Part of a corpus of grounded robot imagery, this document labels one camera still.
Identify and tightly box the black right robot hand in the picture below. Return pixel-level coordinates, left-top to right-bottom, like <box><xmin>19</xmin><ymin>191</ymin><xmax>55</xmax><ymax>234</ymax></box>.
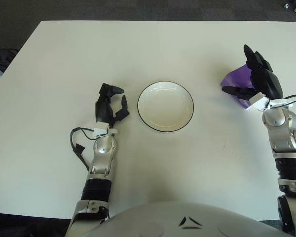
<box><xmin>222</xmin><ymin>44</ymin><xmax>285</xmax><ymax>102</ymax></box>

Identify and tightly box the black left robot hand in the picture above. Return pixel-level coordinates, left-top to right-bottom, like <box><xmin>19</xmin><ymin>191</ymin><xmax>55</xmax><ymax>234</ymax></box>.
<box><xmin>94</xmin><ymin>82</ymin><xmax>131</xmax><ymax>129</ymax></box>

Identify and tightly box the purple tissue paper pack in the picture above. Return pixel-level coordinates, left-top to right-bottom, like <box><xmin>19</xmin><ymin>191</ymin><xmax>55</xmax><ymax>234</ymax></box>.
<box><xmin>221</xmin><ymin>64</ymin><xmax>256</xmax><ymax>110</ymax></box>

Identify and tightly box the white plate with black rim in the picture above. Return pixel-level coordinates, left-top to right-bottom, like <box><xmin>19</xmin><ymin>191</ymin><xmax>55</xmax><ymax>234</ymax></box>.
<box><xmin>137</xmin><ymin>80</ymin><xmax>195</xmax><ymax>134</ymax></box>

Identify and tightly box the black bag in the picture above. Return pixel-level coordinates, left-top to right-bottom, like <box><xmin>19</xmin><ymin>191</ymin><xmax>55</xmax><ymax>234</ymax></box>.
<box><xmin>0</xmin><ymin>48</ymin><xmax>19</xmax><ymax>69</ymax></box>

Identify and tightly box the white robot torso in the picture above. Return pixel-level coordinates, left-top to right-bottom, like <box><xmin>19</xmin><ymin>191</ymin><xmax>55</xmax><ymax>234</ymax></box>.
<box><xmin>69</xmin><ymin>201</ymin><xmax>292</xmax><ymax>237</ymax></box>

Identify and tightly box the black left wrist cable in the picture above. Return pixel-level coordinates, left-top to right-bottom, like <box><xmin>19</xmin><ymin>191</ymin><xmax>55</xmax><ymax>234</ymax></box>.
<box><xmin>70</xmin><ymin>127</ymin><xmax>111</xmax><ymax>173</ymax></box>

